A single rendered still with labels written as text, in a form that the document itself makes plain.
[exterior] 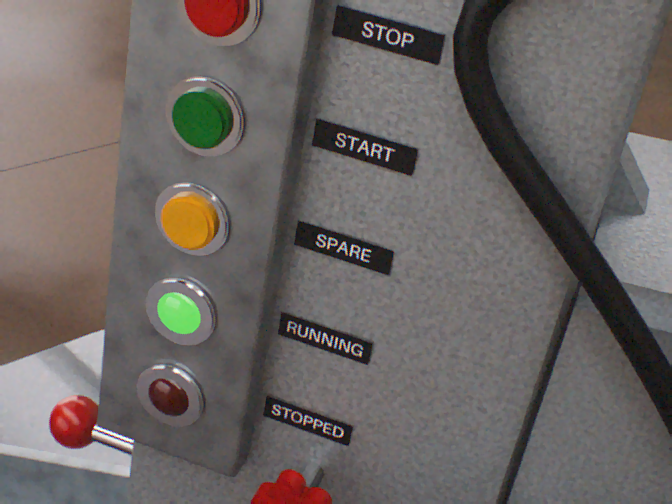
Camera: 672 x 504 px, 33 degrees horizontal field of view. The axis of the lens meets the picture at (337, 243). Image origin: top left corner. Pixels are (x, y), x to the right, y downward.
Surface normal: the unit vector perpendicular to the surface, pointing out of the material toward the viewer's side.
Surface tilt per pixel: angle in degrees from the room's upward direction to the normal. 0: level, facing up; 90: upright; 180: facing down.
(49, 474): 90
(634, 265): 4
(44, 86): 0
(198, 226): 90
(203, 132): 90
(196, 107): 90
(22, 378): 0
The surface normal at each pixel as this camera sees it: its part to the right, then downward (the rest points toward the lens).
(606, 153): 0.07, 0.52
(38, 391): 0.17, -0.85
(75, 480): -0.32, 0.44
